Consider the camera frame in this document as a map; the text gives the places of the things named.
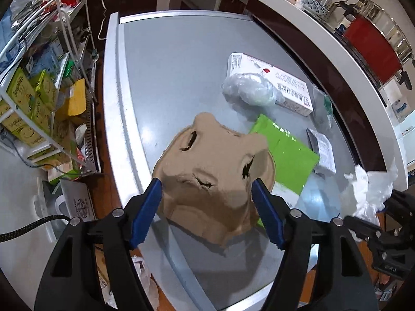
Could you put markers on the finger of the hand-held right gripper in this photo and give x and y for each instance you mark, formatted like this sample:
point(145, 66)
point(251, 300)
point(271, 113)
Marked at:
point(402, 207)
point(361, 228)

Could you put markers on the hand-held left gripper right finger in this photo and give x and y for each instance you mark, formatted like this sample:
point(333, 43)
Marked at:
point(267, 213)

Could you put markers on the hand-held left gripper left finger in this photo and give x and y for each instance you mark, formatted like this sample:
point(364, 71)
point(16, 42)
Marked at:
point(147, 213)

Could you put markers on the white tissue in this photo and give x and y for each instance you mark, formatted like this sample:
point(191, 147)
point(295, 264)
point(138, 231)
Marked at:
point(373, 188)

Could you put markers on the green packet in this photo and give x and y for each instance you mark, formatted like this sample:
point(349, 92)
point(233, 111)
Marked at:
point(285, 155)

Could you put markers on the brown pulp cup carrier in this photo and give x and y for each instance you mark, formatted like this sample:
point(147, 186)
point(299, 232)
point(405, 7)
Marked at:
point(214, 155)

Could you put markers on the clear plastic bag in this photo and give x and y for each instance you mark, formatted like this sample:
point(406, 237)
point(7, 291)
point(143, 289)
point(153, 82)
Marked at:
point(246, 87)

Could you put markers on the white carton box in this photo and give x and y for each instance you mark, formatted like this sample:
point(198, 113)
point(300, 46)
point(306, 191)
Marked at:
point(285, 84)

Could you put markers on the white plastic bag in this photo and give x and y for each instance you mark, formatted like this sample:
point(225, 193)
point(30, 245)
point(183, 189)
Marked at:
point(146, 278)

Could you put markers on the white cardboard box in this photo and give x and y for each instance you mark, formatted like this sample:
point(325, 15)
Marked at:
point(79, 201)

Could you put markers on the small printed packet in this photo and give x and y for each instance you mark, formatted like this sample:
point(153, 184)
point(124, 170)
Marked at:
point(324, 150)

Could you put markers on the white and blue packet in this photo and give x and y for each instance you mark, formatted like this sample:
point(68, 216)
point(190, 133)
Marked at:
point(397, 103)

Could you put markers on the clear zip bag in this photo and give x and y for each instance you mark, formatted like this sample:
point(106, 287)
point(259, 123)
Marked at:
point(324, 107)

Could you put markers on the yellow packet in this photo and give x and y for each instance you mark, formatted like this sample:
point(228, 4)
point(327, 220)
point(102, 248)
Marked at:
point(77, 100)

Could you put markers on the white kitchen counter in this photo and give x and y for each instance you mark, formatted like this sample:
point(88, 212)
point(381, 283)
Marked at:
point(356, 81)

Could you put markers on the red pot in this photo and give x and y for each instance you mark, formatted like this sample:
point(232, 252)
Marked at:
point(373, 48)

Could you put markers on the stack of green boxes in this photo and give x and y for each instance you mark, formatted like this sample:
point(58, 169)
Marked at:
point(22, 100)

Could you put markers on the steel pot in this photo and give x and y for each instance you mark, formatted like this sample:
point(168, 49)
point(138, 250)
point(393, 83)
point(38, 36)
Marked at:
point(392, 29)

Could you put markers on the blue patterned dish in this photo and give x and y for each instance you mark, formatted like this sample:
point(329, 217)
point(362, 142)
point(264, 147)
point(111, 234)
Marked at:
point(314, 5)

